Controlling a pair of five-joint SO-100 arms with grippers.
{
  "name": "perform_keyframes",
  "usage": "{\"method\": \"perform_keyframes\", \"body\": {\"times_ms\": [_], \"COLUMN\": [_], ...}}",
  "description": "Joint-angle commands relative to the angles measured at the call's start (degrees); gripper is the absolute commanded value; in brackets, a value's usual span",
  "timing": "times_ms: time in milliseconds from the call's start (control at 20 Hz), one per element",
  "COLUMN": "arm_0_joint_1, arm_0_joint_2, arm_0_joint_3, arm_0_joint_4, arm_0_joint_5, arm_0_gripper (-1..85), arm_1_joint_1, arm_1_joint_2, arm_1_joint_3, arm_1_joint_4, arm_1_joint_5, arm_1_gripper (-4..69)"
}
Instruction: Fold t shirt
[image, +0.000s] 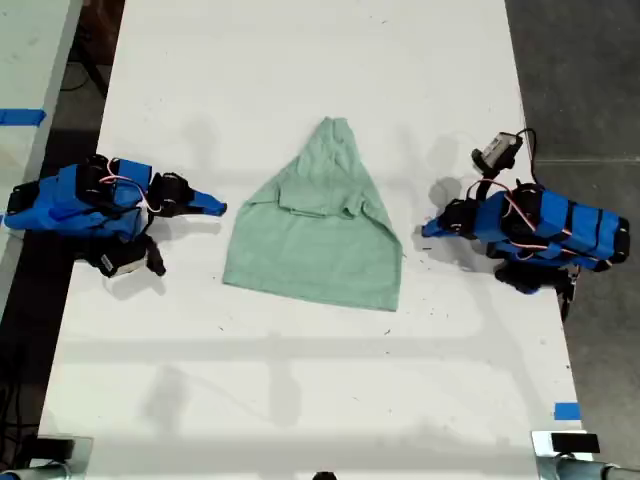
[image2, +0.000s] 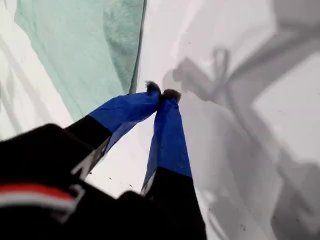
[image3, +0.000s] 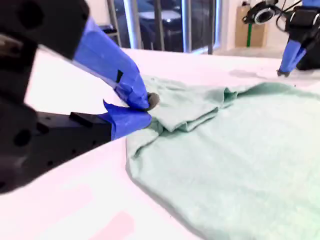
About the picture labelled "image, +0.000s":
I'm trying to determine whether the pale green T-shirt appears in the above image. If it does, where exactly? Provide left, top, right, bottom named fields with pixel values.
left=221, top=116, right=404, bottom=313

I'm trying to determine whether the long blue tape strip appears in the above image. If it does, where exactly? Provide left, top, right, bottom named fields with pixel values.
left=0, top=107, right=47, bottom=127

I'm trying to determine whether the white side table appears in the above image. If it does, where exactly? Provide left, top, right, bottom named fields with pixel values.
left=0, top=0, right=85, bottom=317

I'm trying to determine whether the small black box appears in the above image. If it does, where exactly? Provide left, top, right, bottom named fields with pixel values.
left=33, top=438, right=76, bottom=461
left=551, top=433, right=600, bottom=454

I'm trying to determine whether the short black camera stalk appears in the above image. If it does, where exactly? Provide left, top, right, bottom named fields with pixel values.
left=141, top=234, right=168, bottom=278
left=477, top=162, right=516, bottom=202

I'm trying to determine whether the black camera box grey face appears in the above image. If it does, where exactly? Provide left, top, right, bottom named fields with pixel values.
left=470, top=131, right=525, bottom=175

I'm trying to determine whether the black camera box white label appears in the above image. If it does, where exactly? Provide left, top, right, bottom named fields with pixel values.
left=94, top=246, right=147, bottom=279

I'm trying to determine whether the black floor cable loop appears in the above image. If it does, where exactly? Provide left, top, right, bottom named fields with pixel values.
left=60, top=58, right=109, bottom=99

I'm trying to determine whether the shiny metal table bracket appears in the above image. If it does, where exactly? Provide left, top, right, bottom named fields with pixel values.
left=0, top=435, right=95, bottom=480
left=530, top=429, right=640, bottom=480

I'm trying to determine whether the black floor cable bundle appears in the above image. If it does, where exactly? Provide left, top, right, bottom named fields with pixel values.
left=0, top=382, right=44, bottom=451

